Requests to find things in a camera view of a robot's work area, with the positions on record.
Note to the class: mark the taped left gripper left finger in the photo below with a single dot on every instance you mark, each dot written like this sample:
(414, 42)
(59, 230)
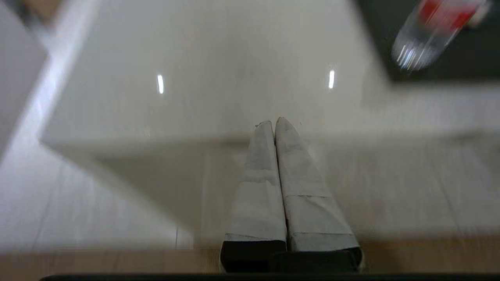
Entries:
(258, 203)

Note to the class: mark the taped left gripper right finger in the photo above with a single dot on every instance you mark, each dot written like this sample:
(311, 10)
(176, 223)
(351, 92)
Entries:
(312, 210)

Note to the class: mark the black rectangular serving tray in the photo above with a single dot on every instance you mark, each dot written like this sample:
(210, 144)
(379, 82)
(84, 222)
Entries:
(461, 58)

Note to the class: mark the red-capped clear water bottle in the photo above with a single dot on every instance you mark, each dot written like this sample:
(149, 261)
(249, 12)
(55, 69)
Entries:
(425, 35)

